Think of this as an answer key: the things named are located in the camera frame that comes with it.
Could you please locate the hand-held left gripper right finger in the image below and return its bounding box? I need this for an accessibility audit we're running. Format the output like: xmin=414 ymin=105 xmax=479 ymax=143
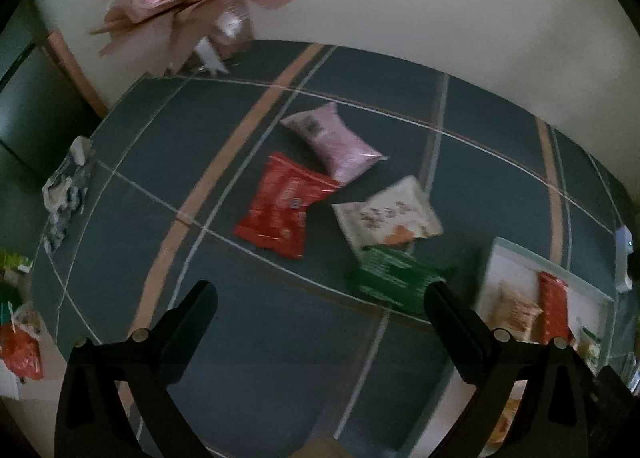
xmin=423 ymin=281 xmax=597 ymax=458

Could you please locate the white charger device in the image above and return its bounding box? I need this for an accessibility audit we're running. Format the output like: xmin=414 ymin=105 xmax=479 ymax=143
xmin=614 ymin=224 xmax=636 ymax=294

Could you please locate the green cardboard box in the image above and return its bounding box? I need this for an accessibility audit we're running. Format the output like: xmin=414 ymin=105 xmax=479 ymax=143
xmin=0 ymin=249 xmax=33 ymax=275

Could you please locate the teal plaid cloth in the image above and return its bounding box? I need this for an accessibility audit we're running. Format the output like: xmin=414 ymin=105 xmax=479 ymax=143
xmin=30 ymin=39 xmax=640 ymax=458

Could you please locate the white box with teal rim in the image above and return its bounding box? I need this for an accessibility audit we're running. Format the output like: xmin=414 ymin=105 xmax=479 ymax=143
xmin=472 ymin=236 xmax=618 ymax=454

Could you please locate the pink flower bouquet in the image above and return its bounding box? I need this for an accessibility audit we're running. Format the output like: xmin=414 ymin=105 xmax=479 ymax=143
xmin=87 ymin=0 xmax=298 ymax=79

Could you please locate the wooden trim strip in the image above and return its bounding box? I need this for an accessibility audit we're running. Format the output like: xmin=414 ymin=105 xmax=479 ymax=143
xmin=47 ymin=30 xmax=110 ymax=120

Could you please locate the red patterned snack packet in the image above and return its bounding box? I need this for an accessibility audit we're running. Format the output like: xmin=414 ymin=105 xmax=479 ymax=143
xmin=537 ymin=272 xmax=571 ymax=344

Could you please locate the pink snack packet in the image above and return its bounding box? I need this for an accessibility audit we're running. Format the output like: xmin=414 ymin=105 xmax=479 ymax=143
xmin=279 ymin=102 xmax=390 ymax=185

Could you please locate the pale snack packet orange picture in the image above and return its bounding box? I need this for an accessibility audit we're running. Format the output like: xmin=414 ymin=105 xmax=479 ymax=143
xmin=492 ymin=280 xmax=545 ymax=341

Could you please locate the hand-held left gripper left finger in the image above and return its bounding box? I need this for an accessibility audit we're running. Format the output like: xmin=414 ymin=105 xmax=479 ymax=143
xmin=55 ymin=279 xmax=219 ymax=458

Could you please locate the red plastic bag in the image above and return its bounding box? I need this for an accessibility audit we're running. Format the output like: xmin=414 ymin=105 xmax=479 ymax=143
xmin=0 ymin=323 xmax=45 ymax=381

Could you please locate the green and white snack packet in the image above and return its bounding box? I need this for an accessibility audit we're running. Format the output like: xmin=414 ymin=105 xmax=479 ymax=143
xmin=575 ymin=325 xmax=603 ymax=374

